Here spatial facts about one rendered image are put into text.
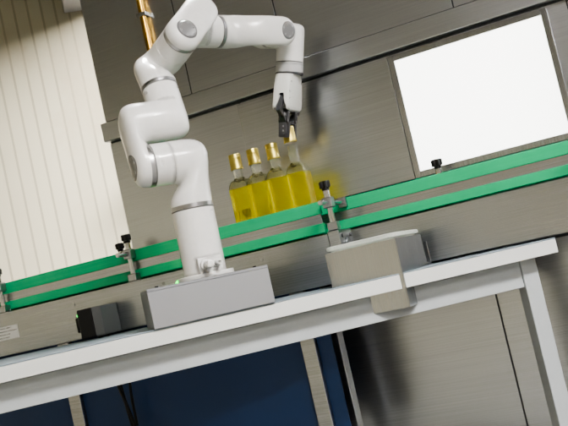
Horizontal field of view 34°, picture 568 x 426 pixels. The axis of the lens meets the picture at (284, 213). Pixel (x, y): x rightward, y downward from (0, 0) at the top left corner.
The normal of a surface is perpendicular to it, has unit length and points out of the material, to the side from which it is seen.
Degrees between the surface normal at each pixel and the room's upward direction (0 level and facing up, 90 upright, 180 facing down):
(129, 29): 90
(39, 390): 90
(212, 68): 90
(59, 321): 90
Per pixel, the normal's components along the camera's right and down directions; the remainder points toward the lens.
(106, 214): 0.20, -0.11
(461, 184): -0.39, 0.02
